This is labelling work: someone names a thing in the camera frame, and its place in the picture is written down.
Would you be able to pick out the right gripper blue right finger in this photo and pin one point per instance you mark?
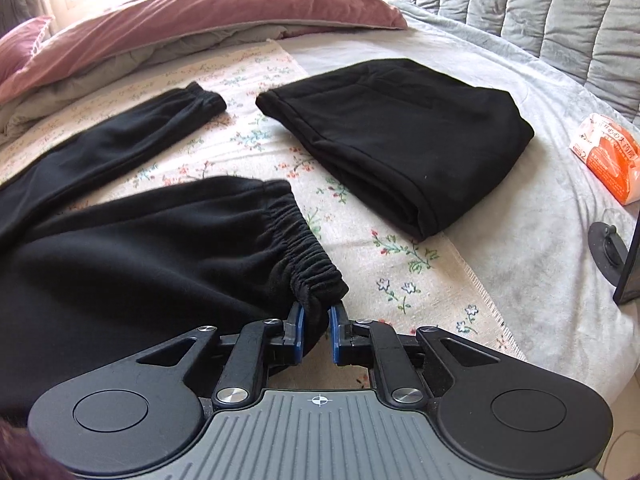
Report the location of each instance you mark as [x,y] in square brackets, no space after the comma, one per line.
[349,341]

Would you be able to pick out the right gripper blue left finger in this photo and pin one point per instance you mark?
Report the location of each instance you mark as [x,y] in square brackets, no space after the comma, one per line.
[288,346]

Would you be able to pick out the black sweatpants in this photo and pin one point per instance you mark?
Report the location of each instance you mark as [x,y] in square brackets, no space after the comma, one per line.
[84,288]

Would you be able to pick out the floral bed sheet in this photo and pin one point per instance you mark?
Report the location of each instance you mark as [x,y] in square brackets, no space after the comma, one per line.
[390,277]

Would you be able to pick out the folded black garment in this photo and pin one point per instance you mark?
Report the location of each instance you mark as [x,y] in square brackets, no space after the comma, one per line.
[418,147]

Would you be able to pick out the black round stand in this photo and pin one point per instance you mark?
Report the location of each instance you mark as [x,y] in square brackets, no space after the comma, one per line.
[618,263]

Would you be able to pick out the orange white tissue pack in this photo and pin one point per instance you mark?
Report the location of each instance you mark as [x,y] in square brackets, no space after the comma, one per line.
[610,152]

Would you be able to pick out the pink grey duvet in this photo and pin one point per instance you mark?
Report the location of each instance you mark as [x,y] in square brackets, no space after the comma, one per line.
[91,54]

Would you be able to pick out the pink pillow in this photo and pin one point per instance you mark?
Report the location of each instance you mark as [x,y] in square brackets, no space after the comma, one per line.
[20,44]

